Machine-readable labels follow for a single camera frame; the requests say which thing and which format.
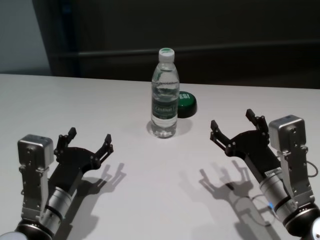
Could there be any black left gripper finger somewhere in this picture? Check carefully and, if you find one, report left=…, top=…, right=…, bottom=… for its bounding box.
left=90, top=133, right=115, bottom=171
left=53, top=126, right=77, bottom=156

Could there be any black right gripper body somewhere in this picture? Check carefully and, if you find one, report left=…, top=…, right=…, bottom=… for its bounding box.
left=226, top=129, right=282, bottom=179

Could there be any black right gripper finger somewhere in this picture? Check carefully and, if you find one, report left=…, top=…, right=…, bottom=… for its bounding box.
left=245, top=108, right=270, bottom=138
left=209, top=119, right=236, bottom=157

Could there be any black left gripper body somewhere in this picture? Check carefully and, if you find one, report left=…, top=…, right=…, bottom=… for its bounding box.
left=48, top=147, right=97, bottom=196

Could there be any clear green-label water bottle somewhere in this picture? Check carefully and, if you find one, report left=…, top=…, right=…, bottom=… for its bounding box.
left=150, top=47, right=181, bottom=139

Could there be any green YES push button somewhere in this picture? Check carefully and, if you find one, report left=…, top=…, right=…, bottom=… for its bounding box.
left=176, top=91, right=198, bottom=119

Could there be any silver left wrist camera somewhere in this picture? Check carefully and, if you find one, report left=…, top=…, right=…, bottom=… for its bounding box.
left=17, top=134, right=55, bottom=220

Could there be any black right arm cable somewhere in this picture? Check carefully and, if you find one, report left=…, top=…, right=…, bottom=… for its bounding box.
left=305, top=160, right=317, bottom=179

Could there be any grey horizontal rail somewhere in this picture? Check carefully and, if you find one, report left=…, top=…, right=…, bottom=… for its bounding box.
left=77, top=49, right=320, bottom=61

